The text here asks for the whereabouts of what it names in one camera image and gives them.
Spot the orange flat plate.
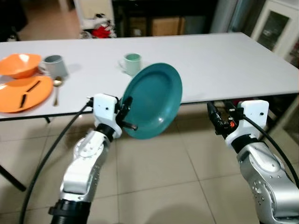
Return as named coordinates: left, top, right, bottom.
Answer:
left=0, top=75, right=54, bottom=113

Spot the black table leg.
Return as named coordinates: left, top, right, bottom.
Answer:
left=0, top=163, right=28, bottom=192

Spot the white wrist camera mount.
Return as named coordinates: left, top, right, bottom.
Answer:
left=92, top=93, right=119, bottom=137
left=225, top=99, right=271, bottom=146

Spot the black sideboard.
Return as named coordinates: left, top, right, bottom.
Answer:
left=112, top=0, right=221, bottom=38

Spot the black bag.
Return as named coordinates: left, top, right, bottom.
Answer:
left=0, top=0, right=29, bottom=42

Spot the teal round plate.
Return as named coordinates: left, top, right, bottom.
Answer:
left=121, top=63, right=183, bottom=140

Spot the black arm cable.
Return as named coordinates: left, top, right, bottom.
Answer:
left=18, top=97, right=95, bottom=224
left=239, top=113, right=299, bottom=188

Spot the mint green mug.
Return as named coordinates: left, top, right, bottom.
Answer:
left=118, top=53, right=142, bottom=77

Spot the gold spoon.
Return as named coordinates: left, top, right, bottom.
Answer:
left=52, top=77, right=64, bottom=107

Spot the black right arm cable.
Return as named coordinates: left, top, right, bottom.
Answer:
left=239, top=113, right=299, bottom=188

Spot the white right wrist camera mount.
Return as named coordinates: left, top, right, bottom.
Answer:
left=225, top=99, right=271, bottom=146

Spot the orange bowl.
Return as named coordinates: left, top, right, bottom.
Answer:
left=0, top=53, right=42, bottom=79

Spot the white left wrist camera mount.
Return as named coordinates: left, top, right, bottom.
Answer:
left=92, top=93, right=119, bottom=137

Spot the white glass door cabinet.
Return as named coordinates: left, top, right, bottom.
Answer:
left=249, top=0, right=299, bottom=64

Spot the small cardboard box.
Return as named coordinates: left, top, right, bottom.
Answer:
left=128, top=18, right=148, bottom=37

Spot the grey mug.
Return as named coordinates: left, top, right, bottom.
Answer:
left=38, top=55, right=69, bottom=79

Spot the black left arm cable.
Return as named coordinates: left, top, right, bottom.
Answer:
left=18, top=97, right=95, bottom=224

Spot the large cardboard box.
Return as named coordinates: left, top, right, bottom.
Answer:
left=150, top=17, right=185, bottom=37

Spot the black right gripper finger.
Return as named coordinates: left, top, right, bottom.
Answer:
left=207, top=102, right=224, bottom=137

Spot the red and white clothes pile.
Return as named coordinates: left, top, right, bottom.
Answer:
left=78, top=13, right=117, bottom=39

